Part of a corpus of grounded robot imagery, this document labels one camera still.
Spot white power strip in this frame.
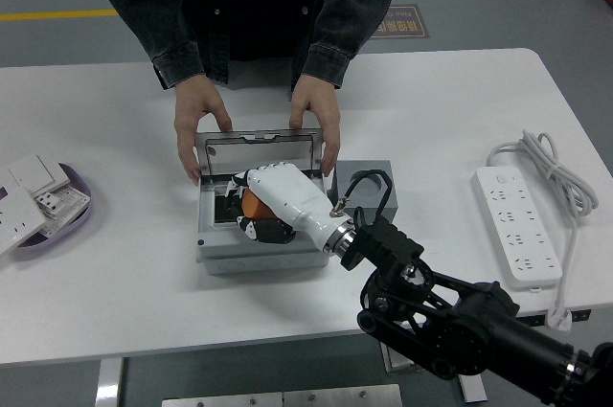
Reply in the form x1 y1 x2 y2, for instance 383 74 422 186
469 166 564 291

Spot purple plastic tray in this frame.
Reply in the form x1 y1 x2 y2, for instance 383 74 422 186
10 162 93 260

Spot white perforated socket insert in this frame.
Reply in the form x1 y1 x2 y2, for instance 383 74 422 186
31 185 92 238

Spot person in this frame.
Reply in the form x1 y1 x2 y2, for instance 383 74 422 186
85 0 406 92

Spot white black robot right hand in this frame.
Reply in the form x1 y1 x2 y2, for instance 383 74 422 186
223 162 348 250

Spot large white wall panel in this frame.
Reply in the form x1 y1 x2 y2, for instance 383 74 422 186
0 171 49 258

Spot grey plastic junction box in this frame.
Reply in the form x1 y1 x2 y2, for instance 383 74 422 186
194 175 333 277

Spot white rocker switch plate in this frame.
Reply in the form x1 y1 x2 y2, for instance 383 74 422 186
8 153 71 195

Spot white power strip cord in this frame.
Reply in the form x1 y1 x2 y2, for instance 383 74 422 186
486 128 600 332

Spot orange cylinder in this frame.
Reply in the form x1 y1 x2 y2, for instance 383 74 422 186
240 190 280 220

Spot grey cube with round hole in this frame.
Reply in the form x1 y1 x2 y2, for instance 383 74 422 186
329 160 399 225

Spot white table leg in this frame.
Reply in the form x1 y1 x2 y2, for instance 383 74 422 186
457 373 488 403
94 357 125 407

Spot person's left hand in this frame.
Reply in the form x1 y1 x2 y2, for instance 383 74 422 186
288 73 342 177

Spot yellow floor tape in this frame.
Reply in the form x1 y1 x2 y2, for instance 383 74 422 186
0 8 119 23

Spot brown floor sign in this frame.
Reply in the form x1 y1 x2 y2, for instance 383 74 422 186
371 4 431 40

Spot grey metal base plate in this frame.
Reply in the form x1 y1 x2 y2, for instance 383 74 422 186
161 383 403 407

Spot person's right hand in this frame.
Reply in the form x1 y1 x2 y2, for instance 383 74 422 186
172 76 235 187

